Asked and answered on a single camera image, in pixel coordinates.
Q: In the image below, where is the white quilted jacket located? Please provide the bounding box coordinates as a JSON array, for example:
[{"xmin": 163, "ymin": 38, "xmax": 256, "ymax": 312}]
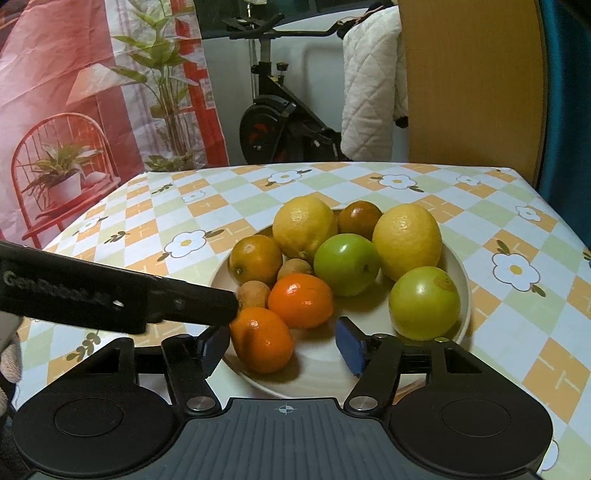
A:
[{"xmin": 340, "ymin": 5, "xmax": 410, "ymax": 162}]

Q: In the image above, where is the small mandarin orange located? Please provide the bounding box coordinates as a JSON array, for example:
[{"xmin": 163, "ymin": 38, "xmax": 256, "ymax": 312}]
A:
[{"xmin": 229, "ymin": 306, "xmax": 295, "ymax": 375}]

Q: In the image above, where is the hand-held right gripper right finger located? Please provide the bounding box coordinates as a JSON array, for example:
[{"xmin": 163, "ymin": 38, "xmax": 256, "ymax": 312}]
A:
[{"xmin": 335, "ymin": 316, "xmax": 481, "ymax": 413}]

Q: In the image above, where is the wooden board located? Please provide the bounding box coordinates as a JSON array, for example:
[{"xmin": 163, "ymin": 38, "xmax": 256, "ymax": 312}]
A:
[{"xmin": 397, "ymin": 0, "xmax": 548, "ymax": 188}]

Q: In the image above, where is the beige round plate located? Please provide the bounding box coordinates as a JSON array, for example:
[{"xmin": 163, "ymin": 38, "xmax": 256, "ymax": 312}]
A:
[{"xmin": 206, "ymin": 209, "xmax": 473, "ymax": 400}]

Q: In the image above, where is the person's left hand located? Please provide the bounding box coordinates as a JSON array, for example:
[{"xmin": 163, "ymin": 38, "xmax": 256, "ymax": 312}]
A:
[{"xmin": 0, "ymin": 332, "xmax": 23, "ymax": 408}]

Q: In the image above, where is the black exercise bike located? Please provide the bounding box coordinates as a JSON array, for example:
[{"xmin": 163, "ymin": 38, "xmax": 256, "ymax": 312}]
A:
[{"xmin": 222, "ymin": 0, "xmax": 352, "ymax": 165}]

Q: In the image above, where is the yellowish green apple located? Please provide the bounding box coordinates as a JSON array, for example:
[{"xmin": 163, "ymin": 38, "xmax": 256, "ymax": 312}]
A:
[{"xmin": 388, "ymin": 266, "xmax": 461, "ymax": 342}]

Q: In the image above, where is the small brown kiwi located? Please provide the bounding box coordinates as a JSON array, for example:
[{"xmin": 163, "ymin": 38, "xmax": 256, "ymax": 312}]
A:
[
  {"xmin": 236, "ymin": 280, "xmax": 272, "ymax": 311},
  {"xmin": 276, "ymin": 258, "xmax": 315, "ymax": 282}
]

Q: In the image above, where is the bright green apple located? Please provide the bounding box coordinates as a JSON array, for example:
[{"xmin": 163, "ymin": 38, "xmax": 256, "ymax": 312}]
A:
[{"xmin": 313, "ymin": 233, "xmax": 382, "ymax": 297}]

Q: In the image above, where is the checkered floral tablecloth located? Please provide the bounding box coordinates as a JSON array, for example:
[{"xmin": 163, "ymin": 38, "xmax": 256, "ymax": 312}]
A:
[{"xmin": 11, "ymin": 161, "xmax": 591, "ymax": 480}]

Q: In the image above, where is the teal curtain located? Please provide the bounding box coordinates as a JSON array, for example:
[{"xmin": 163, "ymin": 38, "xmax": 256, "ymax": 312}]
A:
[{"xmin": 537, "ymin": 0, "xmax": 591, "ymax": 216}]

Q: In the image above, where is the dark greenish orange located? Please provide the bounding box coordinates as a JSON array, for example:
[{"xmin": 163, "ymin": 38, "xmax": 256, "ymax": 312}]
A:
[{"xmin": 337, "ymin": 200, "xmax": 383, "ymax": 241}]

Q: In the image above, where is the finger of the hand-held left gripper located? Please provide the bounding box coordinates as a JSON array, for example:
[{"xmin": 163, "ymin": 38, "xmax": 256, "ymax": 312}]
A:
[{"xmin": 149, "ymin": 276, "xmax": 240, "ymax": 328}]

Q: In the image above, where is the yellowish orange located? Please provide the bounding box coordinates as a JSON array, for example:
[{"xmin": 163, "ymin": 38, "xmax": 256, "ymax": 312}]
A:
[{"xmin": 229, "ymin": 235, "xmax": 284, "ymax": 286}]

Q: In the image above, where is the yellow lemon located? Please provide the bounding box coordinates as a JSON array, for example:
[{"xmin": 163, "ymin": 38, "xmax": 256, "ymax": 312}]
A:
[
  {"xmin": 372, "ymin": 203, "xmax": 443, "ymax": 282},
  {"xmin": 272, "ymin": 196, "xmax": 339, "ymax": 262}
]

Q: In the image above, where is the printed red backdrop cloth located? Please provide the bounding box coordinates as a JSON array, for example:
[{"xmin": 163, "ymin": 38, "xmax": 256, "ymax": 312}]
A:
[{"xmin": 0, "ymin": 0, "xmax": 230, "ymax": 253}]

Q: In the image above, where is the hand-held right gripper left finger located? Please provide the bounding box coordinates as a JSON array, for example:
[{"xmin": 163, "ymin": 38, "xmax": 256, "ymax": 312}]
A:
[{"xmin": 95, "ymin": 325, "xmax": 231, "ymax": 413}]

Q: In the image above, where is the large mandarin orange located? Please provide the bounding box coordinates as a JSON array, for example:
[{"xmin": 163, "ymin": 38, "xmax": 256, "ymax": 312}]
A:
[{"xmin": 267, "ymin": 272, "xmax": 334, "ymax": 330}]

